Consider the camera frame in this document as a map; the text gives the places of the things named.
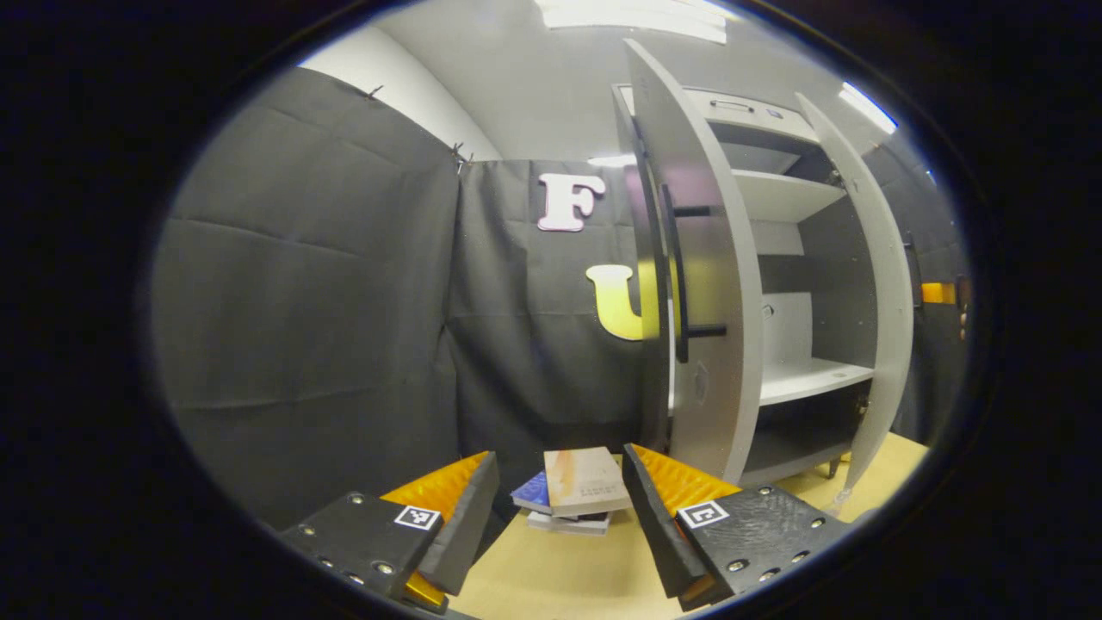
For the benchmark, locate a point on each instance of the large ceiling light panel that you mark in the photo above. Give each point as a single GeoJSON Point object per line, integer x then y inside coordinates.
{"type": "Point", "coordinates": [637, 17]}

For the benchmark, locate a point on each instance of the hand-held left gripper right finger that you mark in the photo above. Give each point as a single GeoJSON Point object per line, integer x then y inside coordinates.
{"type": "Point", "coordinates": [659, 525]}

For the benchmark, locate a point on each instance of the blue book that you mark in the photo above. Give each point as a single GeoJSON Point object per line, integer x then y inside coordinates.
{"type": "Point", "coordinates": [532, 492]}

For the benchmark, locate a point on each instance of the grey cabinet door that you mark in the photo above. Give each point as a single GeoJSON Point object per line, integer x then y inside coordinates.
{"type": "Point", "coordinates": [723, 258]}
{"type": "Point", "coordinates": [891, 301]}

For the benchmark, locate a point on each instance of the black backdrop cloth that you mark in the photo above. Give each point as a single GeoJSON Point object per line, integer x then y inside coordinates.
{"type": "Point", "coordinates": [327, 301]}

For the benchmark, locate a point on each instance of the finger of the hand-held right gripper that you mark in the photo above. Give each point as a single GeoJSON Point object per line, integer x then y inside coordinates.
{"type": "Point", "coordinates": [937, 293]}

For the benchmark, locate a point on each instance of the white book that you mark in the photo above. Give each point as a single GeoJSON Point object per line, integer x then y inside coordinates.
{"type": "Point", "coordinates": [564, 523]}

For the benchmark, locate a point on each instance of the grey cabinet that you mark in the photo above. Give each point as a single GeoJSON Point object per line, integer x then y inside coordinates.
{"type": "Point", "coordinates": [783, 194]}

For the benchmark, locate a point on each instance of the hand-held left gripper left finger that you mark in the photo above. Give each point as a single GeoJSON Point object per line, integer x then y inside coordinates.
{"type": "Point", "coordinates": [469, 521]}

